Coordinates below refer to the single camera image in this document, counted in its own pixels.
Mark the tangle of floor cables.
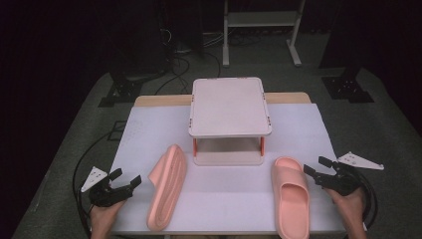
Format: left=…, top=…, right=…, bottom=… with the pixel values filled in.
left=153, top=26, right=263, bottom=96

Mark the person's right hand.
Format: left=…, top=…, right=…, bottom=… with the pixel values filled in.
left=325, top=187, right=366, bottom=231

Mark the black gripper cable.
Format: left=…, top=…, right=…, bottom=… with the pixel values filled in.
left=72, top=129, right=117, bottom=239
left=344, top=165, right=379, bottom=235

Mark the person's left hand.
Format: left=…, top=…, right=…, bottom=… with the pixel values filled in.
left=90, top=199, right=127, bottom=234

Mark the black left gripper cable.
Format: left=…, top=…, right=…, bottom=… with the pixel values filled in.
left=72, top=129, right=117, bottom=239

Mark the wooden table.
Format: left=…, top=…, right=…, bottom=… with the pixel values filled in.
left=133, top=92, right=313, bottom=108

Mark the pink rubber slipper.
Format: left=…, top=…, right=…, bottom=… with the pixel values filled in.
left=271, top=156, right=312, bottom=239
left=146, top=143, right=188, bottom=232

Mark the black stand base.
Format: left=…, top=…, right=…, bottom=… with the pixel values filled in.
left=320, top=66, right=375, bottom=105
left=98, top=64, right=144, bottom=109

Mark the white two-tier shoe rack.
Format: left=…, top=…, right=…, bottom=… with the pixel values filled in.
left=188, top=77, right=273, bottom=167

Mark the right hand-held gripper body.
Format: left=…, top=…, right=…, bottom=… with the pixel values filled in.
left=315, top=151, right=385, bottom=197

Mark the white metal desk frame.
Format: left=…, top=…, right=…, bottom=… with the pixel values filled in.
left=221, top=0, right=308, bottom=69

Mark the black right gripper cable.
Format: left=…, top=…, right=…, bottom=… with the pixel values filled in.
left=344, top=165, right=379, bottom=235

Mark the white table mat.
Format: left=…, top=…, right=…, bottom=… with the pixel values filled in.
left=109, top=103, right=348, bottom=236

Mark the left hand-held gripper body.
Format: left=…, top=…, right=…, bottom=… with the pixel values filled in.
left=81, top=166, right=134, bottom=208

